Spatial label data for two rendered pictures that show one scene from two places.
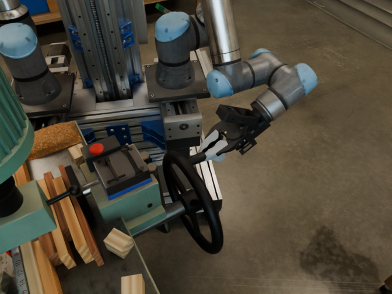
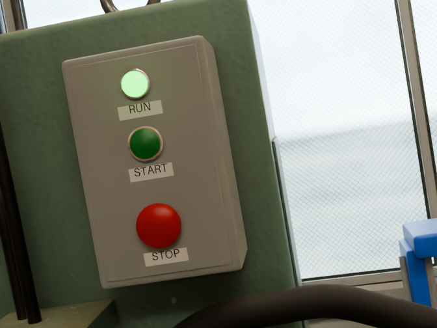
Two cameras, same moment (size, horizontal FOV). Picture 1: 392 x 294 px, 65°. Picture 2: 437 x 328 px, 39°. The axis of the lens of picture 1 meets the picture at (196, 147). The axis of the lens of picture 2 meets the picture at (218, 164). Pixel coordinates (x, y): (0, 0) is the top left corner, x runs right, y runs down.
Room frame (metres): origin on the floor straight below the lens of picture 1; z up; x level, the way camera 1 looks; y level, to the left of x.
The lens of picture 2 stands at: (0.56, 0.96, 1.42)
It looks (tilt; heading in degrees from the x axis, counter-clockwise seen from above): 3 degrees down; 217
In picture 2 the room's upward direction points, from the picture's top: 10 degrees counter-clockwise
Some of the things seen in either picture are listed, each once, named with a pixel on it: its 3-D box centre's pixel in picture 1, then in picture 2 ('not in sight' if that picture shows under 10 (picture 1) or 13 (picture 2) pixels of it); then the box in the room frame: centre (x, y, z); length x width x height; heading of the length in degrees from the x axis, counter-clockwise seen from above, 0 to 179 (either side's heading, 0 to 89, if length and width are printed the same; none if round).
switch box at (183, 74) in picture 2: not in sight; (159, 162); (0.23, 0.66, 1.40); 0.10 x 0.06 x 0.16; 121
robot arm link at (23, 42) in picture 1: (20, 49); not in sight; (0.92, 0.57, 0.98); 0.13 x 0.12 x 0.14; 25
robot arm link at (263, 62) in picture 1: (263, 69); not in sight; (0.74, -0.19, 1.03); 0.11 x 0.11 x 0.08; 27
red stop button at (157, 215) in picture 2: not in sight; (158, 225); (0.27, 0.67, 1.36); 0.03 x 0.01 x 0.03; 121
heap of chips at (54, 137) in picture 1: (50, 135); not in sight; (0.59, 0.39, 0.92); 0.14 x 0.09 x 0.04; 121
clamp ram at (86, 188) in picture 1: (92, 186); not in sight; (0.40, 0.23, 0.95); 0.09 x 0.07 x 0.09; 31
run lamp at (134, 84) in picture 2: not in sight; (134, 84); (0.26, 0.67, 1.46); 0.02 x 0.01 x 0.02; 121
